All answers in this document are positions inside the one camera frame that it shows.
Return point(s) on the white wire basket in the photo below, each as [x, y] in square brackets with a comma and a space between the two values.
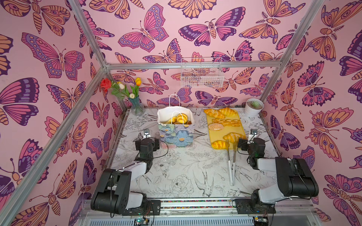
[200, 74]

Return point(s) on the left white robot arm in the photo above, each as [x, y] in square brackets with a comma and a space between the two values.
[113, 193]

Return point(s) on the braided bread on tray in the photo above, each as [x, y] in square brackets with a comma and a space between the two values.
[228, 122]

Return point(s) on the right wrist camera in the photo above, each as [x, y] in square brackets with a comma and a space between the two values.
[253, 134]

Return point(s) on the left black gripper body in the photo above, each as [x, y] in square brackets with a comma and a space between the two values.
[154, 146]

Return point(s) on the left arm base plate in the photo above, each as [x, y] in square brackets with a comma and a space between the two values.
[151, 207]

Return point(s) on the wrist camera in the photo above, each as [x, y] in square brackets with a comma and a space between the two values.
[146, 133]
[253, 134]

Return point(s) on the flat round sugared pastry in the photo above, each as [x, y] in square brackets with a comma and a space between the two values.
[215, 126]

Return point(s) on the croissant on tray front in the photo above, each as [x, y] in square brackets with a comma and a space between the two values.
[234, 137]

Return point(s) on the glass vase with flowers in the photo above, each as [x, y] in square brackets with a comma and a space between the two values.
[121, 91]

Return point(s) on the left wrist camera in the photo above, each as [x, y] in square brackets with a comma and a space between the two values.
[146, 133]

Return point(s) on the floral white paper bag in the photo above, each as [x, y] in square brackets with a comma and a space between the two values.
[175, 135]

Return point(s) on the yellow glazed bread loaf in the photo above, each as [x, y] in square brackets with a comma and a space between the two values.
[219, 145]

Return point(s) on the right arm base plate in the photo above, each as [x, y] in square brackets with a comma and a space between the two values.
[248, 206]

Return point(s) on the white pot with succulent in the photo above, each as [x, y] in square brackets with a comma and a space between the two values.
[253, 107]

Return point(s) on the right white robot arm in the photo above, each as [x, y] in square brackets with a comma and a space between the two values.
[294, 177]

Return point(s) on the yellow bread tray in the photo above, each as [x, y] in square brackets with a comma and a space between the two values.
[218, 135]

